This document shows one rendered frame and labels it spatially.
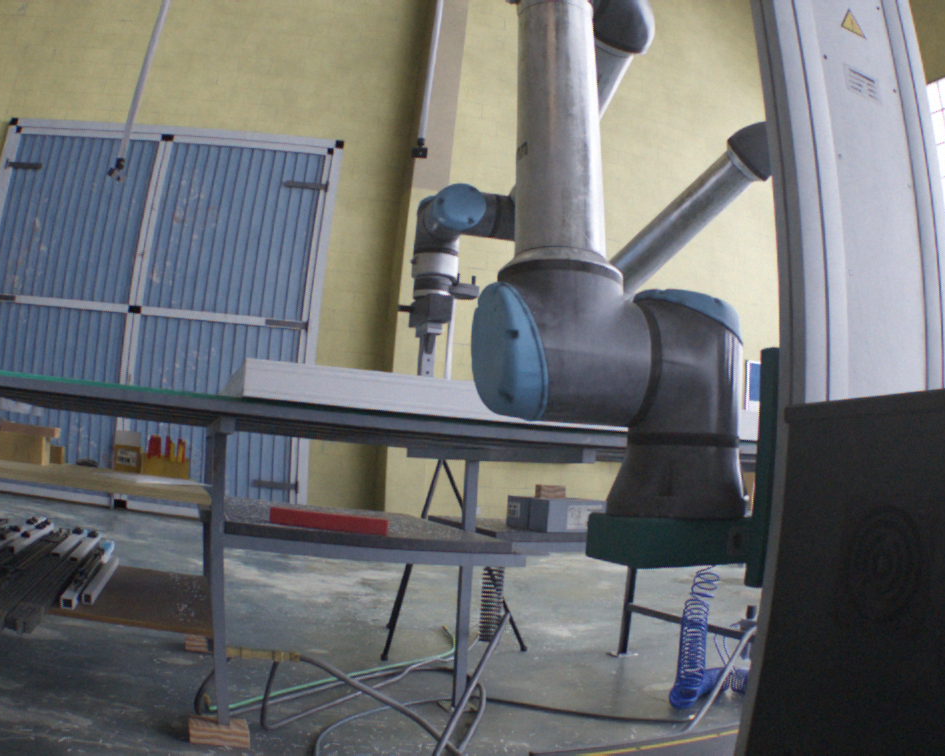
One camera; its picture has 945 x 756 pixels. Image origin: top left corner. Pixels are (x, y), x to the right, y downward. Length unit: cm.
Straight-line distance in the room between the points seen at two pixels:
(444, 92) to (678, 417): 806
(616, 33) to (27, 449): 203
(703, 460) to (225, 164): 780
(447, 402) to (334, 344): 670
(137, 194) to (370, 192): 261
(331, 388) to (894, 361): 103
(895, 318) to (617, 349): 41
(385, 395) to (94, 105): 767
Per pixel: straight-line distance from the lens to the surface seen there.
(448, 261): 166
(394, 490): 799
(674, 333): 99
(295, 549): 196
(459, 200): 155
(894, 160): 120
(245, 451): 808
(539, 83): 109
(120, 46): 931
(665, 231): 169
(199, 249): 828
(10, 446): 256
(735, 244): 1072
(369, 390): 160
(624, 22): 128
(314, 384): 158
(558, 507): 256
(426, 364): 164
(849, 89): 118
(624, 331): 95
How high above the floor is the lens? 77
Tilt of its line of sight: 6 degrees up
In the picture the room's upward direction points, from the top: 4 degrees clockwise
